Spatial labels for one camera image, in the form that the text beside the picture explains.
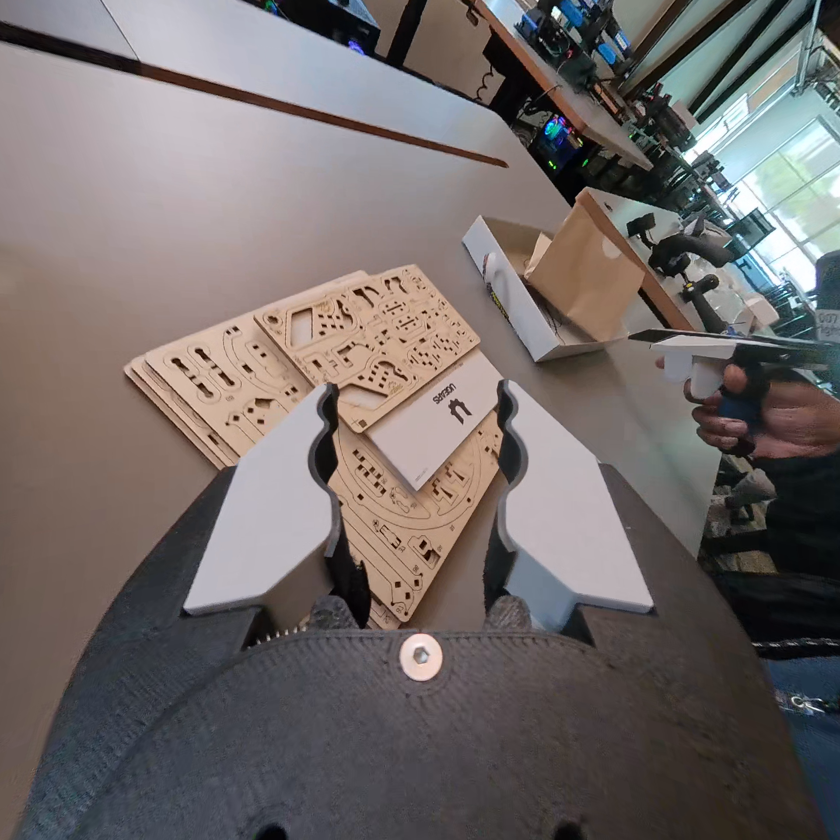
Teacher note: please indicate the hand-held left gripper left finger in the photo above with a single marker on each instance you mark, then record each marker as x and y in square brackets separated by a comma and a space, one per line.
[262, 512]

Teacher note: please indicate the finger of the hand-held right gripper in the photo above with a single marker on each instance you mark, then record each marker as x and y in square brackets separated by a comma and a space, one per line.
[695, 337]
[699, 367]

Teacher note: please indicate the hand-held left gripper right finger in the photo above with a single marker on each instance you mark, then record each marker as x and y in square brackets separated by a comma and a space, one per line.
[564, 518]

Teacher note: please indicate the large wooden puzzle sheet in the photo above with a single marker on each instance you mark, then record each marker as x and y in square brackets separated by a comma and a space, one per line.
[174, 413]
[216, 407]
[182, 405]

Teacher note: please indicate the white cardboard tray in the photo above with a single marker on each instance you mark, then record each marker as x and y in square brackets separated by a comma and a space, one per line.
[571, 350]

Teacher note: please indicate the brown paper pouch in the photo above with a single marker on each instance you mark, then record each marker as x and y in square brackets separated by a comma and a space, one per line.
[584, 275]

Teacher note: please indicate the instruction booklet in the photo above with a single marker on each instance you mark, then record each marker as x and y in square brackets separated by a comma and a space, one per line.
[420, 446]

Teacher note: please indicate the small wooden puzzle sheet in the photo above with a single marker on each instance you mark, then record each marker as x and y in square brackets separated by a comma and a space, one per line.
[367, 328]

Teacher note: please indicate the person's right forearm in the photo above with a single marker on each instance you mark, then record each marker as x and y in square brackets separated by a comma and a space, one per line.
[807, 499]

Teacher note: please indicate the person's right hand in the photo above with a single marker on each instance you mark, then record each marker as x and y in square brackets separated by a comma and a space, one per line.
[794, 426]

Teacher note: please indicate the bright window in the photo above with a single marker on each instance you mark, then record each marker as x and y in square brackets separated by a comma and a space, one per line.
[794, 177]

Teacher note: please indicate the black jacket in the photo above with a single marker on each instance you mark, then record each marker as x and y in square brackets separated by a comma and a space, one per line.
[787, 617]

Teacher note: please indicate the computer case with rgb fans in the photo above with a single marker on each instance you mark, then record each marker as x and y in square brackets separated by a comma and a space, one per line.
[558, 131]
[341, 26]

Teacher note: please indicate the long workbench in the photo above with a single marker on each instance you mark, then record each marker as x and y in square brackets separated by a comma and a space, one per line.
[558, 79]

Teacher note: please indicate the blue hoodie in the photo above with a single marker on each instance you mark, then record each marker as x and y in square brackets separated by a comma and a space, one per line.
[817, 754]

